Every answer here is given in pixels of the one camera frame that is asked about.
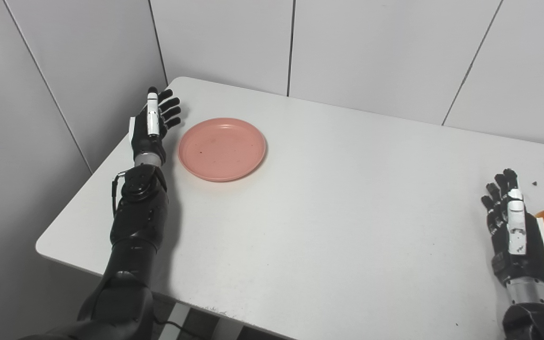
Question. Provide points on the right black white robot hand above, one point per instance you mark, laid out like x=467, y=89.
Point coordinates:
x=520, y=255

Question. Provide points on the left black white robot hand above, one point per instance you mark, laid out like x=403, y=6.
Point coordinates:
x=145, y=141

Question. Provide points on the pink round plate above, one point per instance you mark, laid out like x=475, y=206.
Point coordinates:
x=222, y=149

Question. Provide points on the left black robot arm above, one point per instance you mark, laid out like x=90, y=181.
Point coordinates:
x=135, y=226

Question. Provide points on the white table leg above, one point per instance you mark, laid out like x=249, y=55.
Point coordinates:
x=177, y=323

